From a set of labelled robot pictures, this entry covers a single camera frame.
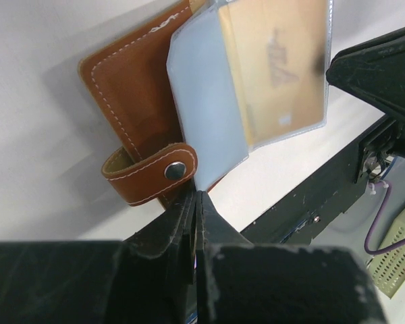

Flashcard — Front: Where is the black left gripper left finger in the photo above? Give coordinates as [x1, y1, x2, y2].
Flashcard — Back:
[0, 192, 196, 323]

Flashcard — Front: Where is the gold credit card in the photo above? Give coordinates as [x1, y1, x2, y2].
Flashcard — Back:
[217, 0, 329, 147]

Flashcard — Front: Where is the perforated beige metal box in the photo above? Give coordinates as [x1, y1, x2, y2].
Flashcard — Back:
[369, 192, 405, 300]

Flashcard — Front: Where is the brown leather card holder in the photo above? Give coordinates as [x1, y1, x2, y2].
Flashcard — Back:
[79, 1, 333, 206]

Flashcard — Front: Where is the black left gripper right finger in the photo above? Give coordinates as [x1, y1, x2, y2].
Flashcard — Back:
[195, 191, 387, 323]

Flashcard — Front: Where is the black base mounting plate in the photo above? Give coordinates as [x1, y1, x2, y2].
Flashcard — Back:
[242, 117, 398, 244]

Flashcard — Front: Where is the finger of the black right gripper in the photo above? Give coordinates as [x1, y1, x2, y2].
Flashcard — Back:
[326, 27, 405, 124]

